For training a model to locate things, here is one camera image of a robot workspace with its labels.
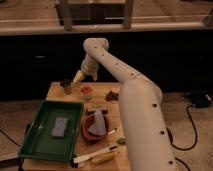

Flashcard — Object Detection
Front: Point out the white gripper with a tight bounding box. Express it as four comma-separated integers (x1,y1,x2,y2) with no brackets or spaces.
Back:
72,55,98,84

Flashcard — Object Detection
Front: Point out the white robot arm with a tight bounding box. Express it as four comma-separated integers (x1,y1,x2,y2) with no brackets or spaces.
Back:
73,38,177,171

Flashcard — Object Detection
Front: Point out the clear cup with orange content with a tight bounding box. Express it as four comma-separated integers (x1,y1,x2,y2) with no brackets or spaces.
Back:
79,85,93,100

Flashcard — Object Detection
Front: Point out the dark brown toy cluster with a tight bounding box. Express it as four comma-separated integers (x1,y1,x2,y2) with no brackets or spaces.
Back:
105,91,119,102

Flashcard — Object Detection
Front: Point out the grey cloth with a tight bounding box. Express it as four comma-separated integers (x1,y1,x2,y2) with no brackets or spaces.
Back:
88,110,107,136

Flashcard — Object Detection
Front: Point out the grey sponge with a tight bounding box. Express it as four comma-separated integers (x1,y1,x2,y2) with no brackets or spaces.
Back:
51,117,68,138

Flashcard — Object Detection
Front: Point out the red bowl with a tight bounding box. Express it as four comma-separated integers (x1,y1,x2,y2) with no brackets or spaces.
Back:
81,114,106,142

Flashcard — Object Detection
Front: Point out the green plastic tray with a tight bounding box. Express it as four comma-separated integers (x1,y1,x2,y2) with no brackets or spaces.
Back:
18,101,84,162

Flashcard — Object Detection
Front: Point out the yellow banana toy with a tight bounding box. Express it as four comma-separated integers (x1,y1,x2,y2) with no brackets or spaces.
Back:
91,152,117,165

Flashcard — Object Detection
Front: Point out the dark device on floor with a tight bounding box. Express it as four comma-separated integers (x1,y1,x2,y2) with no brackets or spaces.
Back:
184,91,212,108

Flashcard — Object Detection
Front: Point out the wooden chair frame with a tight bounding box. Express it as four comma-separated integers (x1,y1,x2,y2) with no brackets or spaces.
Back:
55,0,134,31

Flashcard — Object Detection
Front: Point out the black cable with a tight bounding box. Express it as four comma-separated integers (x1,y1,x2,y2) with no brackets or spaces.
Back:
166,104,199,171

